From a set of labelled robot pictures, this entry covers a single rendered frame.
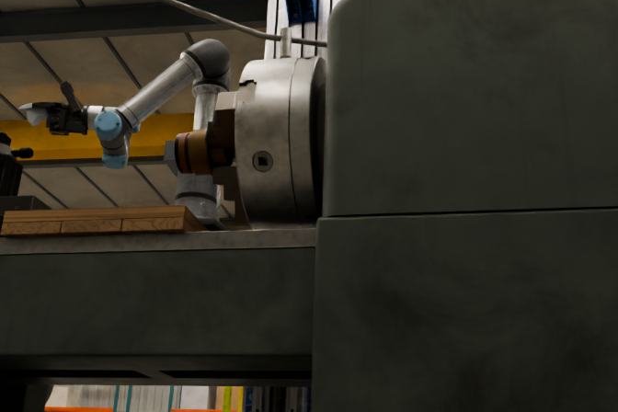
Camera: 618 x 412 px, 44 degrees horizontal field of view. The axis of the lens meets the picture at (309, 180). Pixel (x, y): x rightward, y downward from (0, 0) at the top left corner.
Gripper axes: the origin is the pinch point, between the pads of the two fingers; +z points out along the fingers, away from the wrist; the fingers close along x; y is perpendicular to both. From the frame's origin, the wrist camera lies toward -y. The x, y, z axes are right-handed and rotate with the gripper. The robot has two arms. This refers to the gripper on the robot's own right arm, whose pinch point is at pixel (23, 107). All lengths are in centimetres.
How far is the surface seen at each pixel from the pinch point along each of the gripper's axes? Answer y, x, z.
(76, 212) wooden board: 54, -107, -46
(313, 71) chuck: 29, -109, -82
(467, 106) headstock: 39, -125, -103
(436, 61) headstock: 32, -122, -99
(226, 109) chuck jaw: 35, -106, -68
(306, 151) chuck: 43, -111, -81
